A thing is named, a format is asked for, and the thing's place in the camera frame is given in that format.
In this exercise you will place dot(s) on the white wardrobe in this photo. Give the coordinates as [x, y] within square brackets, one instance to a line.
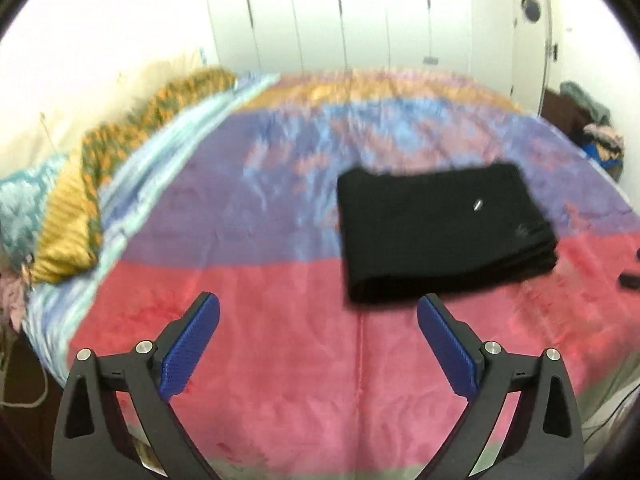
[360, 10]

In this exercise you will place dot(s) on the yellow floral cloth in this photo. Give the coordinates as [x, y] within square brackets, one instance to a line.
[100, 160]

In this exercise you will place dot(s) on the colourful printed bedspread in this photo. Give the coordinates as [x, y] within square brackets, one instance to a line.
[260, 240]

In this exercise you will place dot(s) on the black pants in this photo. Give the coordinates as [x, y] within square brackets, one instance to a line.
[430, 230]

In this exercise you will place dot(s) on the dark wooden dresser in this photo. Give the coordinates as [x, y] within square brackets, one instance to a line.
[562, 115]

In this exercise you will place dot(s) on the teal patterned pillow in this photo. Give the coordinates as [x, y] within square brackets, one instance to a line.
[25, 205]

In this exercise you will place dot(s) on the grey cloth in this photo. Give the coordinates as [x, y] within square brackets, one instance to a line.
[587, 102]

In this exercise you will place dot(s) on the white door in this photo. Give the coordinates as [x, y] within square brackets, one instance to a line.
[527, 60]

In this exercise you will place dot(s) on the pink cloth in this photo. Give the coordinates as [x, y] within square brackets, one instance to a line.
[12, 300]

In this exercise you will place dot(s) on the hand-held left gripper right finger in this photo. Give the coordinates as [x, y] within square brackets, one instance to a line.
[445, 345]

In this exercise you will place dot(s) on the pile of mixed clothes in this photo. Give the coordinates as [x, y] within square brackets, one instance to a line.
[605, 142]

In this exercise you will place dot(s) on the round grey door ornament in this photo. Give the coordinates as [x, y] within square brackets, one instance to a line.
[530, 7]

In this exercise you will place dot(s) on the cream pillow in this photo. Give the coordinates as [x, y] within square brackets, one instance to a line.
[100, 100]

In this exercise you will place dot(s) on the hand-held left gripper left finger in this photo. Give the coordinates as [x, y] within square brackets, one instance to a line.
[192, 345]

